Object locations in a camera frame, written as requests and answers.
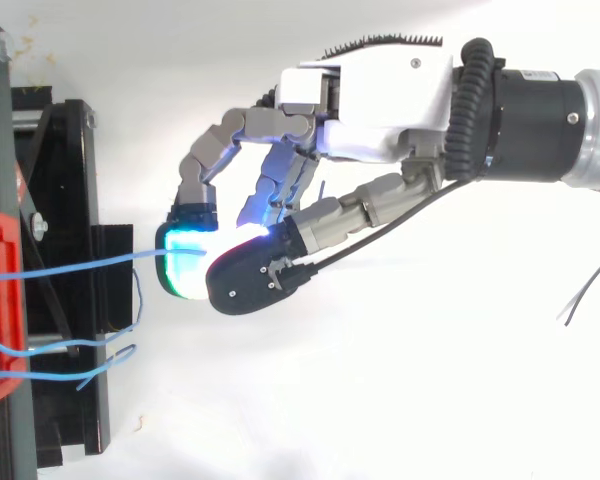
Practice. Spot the red bin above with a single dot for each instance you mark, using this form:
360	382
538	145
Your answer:
9	240

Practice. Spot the black stand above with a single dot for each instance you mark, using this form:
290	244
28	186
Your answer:
65	175

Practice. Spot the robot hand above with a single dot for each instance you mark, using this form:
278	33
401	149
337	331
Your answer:
390	100

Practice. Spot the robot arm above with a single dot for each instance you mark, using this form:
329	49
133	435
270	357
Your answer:
530	125

